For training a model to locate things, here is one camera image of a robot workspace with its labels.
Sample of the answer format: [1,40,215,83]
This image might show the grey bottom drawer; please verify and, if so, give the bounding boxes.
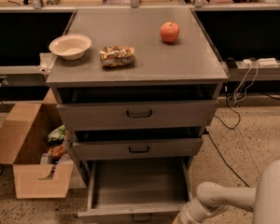
[77,157,192,224]

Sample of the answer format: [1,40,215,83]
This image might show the grey drawer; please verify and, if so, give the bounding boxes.
[57,100,217,131]
[77,157,192,224]
[73,127,203,161]

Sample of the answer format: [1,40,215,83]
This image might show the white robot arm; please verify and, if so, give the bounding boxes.
[173,160,280,224]

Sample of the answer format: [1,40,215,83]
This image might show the grey drawer cabinet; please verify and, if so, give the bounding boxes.
[46,7,230,185]

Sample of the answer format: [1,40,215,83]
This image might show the grey top drawer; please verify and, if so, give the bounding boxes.
[57,100,217,131]

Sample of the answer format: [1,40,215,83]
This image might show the grey middle drawer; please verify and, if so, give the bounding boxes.
[73,127,203,161]

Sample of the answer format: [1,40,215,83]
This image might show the shiny snack bag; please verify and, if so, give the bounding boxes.
[99,46,135,68]

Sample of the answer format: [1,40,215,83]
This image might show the red apple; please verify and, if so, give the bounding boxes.
[160,21,180,43]

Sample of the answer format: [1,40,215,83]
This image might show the green snack bag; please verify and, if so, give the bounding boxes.
[48,125,65,142]

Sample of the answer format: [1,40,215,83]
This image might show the white paper bowl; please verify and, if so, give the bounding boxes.
[49,35,91,61]

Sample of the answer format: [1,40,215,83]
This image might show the orange snack bag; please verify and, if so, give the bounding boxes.
[49,145,67,160]

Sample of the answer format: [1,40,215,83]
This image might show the open cardboard box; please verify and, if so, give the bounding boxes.
[0,91,73,199]

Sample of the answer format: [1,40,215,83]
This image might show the white power strip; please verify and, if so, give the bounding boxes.
[242,58,280,68]

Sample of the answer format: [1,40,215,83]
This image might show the black floor cable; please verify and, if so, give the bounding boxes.
[206,93,250,189]

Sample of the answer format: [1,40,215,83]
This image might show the white cables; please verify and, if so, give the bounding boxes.
[232,63,259,106]

